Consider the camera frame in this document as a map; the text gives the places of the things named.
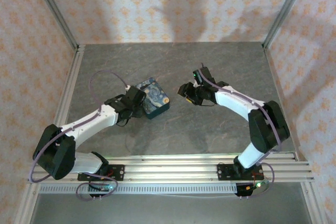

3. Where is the aluminium side rail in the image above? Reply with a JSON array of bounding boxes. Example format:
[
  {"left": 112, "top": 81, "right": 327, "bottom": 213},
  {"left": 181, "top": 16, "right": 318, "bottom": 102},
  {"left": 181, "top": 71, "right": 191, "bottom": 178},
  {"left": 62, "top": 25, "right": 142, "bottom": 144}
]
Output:
[{"left": 15, "top": 45, "right": 86, "bottom": 224}]

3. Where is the slotted grey cable duct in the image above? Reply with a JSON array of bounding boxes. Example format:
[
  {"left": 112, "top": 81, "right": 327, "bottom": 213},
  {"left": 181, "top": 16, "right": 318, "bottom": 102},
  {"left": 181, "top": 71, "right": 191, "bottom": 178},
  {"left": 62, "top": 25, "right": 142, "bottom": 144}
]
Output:
[{"left": 39, "top": 183, "right": 238, "bottom": 195}]

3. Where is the aluminium frame post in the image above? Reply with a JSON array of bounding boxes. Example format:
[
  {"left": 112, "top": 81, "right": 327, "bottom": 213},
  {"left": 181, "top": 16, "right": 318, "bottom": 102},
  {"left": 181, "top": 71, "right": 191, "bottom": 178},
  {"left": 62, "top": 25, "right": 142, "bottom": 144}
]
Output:
[
  {"left": 262, "top": 0, "right": 313, "bottom": 49},
  {"left": 28, "top": 0, "right": 79, "bottom": 50}
]

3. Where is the aluminium mounting rail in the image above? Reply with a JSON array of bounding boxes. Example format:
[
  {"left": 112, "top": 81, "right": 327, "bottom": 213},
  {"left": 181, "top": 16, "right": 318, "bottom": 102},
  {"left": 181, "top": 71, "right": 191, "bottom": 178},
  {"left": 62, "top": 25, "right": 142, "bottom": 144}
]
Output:
[{"left": 27, "top": 153, "right": 315, "bottom": 184}]

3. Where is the black controller board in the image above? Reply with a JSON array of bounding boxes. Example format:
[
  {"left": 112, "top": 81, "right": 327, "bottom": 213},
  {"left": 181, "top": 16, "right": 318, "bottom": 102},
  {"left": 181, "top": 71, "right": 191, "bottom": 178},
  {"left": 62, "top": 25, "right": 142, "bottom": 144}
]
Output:
[
  {"left": 88, "top": 181, "right": 114, "bottom": 199},
  {"left": 234, "top": 180, "right": 270, "bottom": 198}
]

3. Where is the starry night tin box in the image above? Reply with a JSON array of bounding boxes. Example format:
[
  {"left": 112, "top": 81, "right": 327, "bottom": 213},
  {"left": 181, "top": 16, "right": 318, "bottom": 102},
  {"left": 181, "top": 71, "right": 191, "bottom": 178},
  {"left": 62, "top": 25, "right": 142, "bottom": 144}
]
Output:
[{"left": 135, "top": 77, "right": 172, "bottom": 121}]

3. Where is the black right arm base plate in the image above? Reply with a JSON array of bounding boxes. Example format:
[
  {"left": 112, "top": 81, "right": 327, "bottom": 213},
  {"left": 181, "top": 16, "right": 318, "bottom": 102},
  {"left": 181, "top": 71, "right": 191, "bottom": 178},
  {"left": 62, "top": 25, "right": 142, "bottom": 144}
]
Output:
[{"left": 217, "top": 163, "right": 264, "bottom": 182}]

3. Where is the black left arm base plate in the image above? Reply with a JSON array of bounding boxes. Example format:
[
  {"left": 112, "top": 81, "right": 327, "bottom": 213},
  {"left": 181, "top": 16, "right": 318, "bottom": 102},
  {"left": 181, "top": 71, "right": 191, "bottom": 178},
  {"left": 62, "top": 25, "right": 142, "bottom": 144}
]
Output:
[{"left": 78, "top": 165, "right": 125, "bottom": 182}]

